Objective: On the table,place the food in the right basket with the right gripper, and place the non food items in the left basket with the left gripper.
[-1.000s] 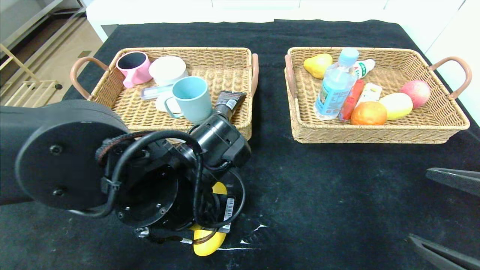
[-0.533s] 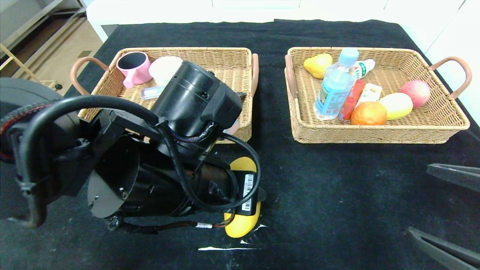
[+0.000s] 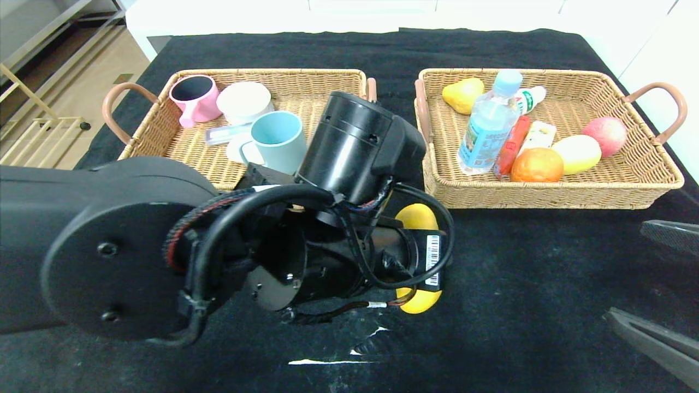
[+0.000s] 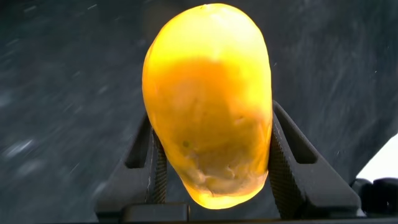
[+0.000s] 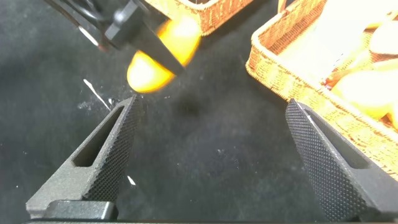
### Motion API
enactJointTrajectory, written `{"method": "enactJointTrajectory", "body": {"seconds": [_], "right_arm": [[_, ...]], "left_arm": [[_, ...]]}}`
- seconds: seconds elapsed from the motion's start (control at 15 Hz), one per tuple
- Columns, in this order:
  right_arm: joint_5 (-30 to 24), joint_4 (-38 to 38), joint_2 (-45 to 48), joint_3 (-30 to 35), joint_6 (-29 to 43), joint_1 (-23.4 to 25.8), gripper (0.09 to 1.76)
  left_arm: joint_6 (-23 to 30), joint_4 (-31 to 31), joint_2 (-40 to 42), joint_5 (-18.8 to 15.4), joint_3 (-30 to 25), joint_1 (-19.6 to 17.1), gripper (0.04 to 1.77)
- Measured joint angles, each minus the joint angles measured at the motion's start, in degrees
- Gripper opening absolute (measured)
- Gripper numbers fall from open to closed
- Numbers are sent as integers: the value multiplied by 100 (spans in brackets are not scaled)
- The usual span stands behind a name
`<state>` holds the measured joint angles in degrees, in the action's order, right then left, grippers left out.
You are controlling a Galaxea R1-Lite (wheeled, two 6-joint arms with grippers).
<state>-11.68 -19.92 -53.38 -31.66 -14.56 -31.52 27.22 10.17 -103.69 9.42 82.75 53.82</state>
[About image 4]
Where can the long yellow mango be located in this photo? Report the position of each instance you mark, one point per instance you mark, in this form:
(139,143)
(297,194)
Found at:
(208,109)

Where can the black tablecloth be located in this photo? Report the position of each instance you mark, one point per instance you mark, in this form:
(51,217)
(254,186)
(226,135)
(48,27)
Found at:
(62,93)

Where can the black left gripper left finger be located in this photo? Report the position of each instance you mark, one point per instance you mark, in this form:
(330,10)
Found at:
(130,186)

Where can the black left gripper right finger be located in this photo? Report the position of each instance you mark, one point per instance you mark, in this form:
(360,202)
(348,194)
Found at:
(311,186)

